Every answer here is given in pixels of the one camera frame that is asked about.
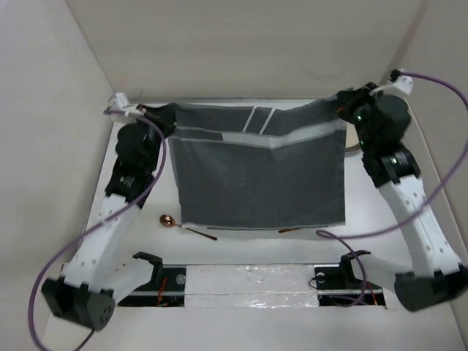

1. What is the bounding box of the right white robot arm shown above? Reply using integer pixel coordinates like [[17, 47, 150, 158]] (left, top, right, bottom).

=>
[[336, 83, 467, 312]]

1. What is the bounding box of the grey striped cloth placemat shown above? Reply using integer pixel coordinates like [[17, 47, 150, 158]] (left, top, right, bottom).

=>
[[169, 97, 346, 230]]

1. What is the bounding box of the white foil-covered front block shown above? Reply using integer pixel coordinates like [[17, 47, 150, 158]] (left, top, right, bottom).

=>
[[184, 264, 319, 309]]

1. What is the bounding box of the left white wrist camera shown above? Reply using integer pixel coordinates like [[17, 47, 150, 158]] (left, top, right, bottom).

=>
[[103, 92, 142, 123]]

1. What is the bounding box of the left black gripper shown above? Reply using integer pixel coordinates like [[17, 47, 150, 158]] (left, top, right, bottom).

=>
[[129, 104, 176, 172]]

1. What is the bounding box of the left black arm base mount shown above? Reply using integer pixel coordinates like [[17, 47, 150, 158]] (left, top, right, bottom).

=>
[[118, 252, 186, 308]]

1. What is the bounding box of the copper spoon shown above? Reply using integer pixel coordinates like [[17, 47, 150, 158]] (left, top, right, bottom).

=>
[[159, 214, 218, 241]]

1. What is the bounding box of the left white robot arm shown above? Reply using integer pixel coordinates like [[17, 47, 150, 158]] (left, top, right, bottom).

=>
[[41, 104, 176, 331]]

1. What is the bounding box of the round metal plate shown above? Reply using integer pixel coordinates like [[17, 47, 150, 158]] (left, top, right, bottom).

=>
[[345, 129, 361, 157]]

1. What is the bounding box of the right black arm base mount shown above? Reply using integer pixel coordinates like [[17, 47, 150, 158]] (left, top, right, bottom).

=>
[[309, 253, 386, 307]]

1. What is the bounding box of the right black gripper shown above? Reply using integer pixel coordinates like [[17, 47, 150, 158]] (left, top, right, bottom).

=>
[[336, 81, 386, 152]]

